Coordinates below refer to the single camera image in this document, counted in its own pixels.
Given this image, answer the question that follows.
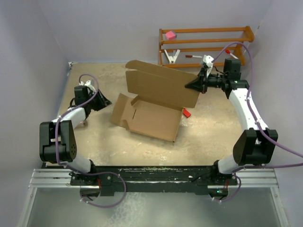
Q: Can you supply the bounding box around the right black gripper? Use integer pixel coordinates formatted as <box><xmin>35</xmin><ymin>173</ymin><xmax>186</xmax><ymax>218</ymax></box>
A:
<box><xmin>185</xmin><ymin>68</ymin><xmax>227</xmax><ymax>95</ymax></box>

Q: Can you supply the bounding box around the brown cardboard box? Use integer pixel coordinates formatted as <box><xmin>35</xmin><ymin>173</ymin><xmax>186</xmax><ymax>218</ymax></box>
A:
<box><xmin>110</xmin><ymin>60</ymin><xmax>199</xmax><ymax>142</ymax></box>

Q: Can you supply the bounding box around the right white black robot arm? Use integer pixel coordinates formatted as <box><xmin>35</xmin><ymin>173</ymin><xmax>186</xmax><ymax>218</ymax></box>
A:
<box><xmin>185</xmin><ymin>55</ymin><xmax>278</xmax><ymax>185</ymax></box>

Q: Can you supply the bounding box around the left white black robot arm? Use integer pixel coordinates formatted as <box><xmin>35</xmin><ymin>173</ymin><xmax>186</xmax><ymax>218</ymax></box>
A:
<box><xmin>39</xmin><ymin>85</ymin><xmax>112</xmax><ymax>185</ymax></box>

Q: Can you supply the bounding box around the brown-capped white marker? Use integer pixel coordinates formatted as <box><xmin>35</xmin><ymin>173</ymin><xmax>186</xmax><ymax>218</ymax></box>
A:
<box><xmin>185</xmin><ymin>55</ymin><xmax>203</xmax><ymax>58</ymax></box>

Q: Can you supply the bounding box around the red toy brick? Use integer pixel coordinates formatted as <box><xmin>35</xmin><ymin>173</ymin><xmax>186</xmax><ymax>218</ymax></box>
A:
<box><xmin>183</xmin><ymin>108</ymin><xmax>191</xmax><ymax>118</ymax></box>

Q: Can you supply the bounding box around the white clamp tool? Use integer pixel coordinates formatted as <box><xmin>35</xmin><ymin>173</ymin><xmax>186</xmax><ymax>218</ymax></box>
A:
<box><xmin>164</xmin><ymin>49</ymin><xmax>180</xmax><ymax>64</ymax></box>

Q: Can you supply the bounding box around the red-capped white marker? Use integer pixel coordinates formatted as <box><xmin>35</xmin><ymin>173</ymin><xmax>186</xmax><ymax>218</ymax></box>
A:
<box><xmin>225</xmin><ymin>49</ymin><xmax>239</xmax><ymax>60</ymax></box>

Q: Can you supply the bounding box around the pink eraser block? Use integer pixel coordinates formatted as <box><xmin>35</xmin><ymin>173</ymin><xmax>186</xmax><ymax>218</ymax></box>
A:
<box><xmin>165</xmin><ymin>31</ymin><xmax>177</xmax><ymax>41</ymax></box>

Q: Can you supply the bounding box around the wooden three-tier rack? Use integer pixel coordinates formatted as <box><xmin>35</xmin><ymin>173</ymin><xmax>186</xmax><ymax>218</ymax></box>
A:
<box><xmin>158</xmin><ymin>26</ymin><xmax>255</xmax><ymax>68</ymax></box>

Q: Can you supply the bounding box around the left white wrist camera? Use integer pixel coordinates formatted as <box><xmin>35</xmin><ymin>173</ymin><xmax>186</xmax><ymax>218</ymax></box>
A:
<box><xmin>79</xmin><ymin>79</ymin><xmax>96</xmax><ymax>93</ymax></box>

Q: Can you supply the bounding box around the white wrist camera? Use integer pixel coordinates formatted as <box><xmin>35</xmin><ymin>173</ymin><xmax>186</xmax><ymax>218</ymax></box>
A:
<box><xmin>201</xmin><ymin>55</ymin><xmax>214</xmax><ymax>77</ymax></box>
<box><xmin>79</xmin><ymin>79</ymin><xmax>96</xmax><ymax>93</ymax></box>

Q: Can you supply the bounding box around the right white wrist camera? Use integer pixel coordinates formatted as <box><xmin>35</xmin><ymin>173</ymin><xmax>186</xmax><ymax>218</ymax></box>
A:
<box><xmin>201</xmin><ymin>55</ymin><xmax>214</xmax><ymax>77</ymax></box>

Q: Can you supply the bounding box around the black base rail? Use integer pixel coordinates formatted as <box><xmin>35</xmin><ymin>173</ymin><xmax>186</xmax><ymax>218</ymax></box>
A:
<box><xmin>69</xmin><ymin>165</ymin><xmax>238</xmax><ymax>196</ymax></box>

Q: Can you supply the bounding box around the aluminium extrusion frame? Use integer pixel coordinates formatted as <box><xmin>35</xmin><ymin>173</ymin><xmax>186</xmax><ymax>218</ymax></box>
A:
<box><xmin>18</xmin><ymin>61</ymin><xmax>289</xmax><ymax>227</ymax></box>

